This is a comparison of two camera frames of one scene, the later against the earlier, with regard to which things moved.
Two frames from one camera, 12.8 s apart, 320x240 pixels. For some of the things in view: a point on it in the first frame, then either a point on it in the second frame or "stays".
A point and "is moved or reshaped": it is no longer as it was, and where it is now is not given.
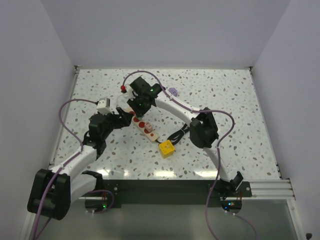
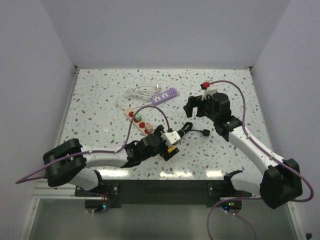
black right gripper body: (139, 105) → (204, 109)
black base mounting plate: (173, 192) stays
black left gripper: (125, 117) → (157, 131)
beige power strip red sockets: (139, 125) is moved or reshaped
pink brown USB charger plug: (148, 126) stays
